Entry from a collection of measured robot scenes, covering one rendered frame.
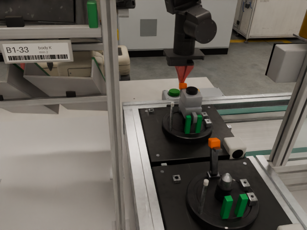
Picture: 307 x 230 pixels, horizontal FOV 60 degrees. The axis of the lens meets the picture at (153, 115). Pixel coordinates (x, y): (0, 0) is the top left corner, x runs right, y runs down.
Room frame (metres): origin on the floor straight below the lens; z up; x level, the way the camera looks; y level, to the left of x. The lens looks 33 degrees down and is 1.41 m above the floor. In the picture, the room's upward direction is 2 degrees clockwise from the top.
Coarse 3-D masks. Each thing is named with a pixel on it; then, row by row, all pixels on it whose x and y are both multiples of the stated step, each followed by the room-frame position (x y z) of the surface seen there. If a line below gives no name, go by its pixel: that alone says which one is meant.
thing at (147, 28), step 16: (144, 0) 3.58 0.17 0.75; (160, 0) 3.62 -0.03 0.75; (144, 16) 3.58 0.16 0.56; (160, 16) 3.62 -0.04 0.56; (128, 32) 3.55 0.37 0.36; (144, 32) 3.58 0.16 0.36; (160, 32) 3.63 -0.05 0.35; (128, 48) 3.54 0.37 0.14; (144, 48) 3.59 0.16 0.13; (160, 48) 3.63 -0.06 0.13
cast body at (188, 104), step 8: (192, 88) 0.61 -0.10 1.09; (184, 96) 0.59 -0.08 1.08; (192, 96) 0.58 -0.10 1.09; (200, 96) 0.59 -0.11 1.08; (184, 104) 0.58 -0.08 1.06; (192, 104) 0.58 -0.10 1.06; (200, 104) 0.58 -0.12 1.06; (184, 112) 0.58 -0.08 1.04; (192, 112) 0.57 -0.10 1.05; (200, 112) 0.58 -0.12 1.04; (192, 120) 0.56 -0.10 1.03
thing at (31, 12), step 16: (0, 0) 0.39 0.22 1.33; (16, 0) 0.39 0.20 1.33; (32, 0) 0.39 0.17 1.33; (48, 0) 0.39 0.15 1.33; (64, 0) 0.39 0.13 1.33; (80, 0) 0.42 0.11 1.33; (0, 16) 0.38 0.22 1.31; (32, 16) 0.38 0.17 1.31; (48, 16) 0.39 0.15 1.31; (64, 16) 0.39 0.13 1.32; (80, 16) 0.41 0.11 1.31
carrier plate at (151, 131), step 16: (144, 112) 0.68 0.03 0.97; (160, 112) 0.68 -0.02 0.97; (208, 112) 0.69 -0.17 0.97; (144, 128) 0.60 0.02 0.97; (160, 128) 0.60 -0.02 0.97; (224, 128) 0.61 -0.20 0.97; (160, 144) 0.53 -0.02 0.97; (176, 144) 0.53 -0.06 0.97; (192, 144) 0.54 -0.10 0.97; (160, 160) 0.47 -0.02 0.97; (176, 160) 0.48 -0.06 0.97; (192, 160) 0.48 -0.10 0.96; (208, 160) 0.49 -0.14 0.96
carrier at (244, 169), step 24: (168, 168) 0.45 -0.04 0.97; (192, 168) 0.45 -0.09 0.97; (240, 168) 0.46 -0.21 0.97; (168, 192) 0.38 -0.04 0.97; (192, 192) 0.36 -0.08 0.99; (216, 192) 0.35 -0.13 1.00; (240, 192) 0.37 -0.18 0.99; (264, 192) 0.39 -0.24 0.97; (168, 216) 0.32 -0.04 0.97; (192, 216) 0.32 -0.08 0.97; (216, 216) 0.31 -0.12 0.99; (240, 216) 0.31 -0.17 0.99; (264, 216) 0.33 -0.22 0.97
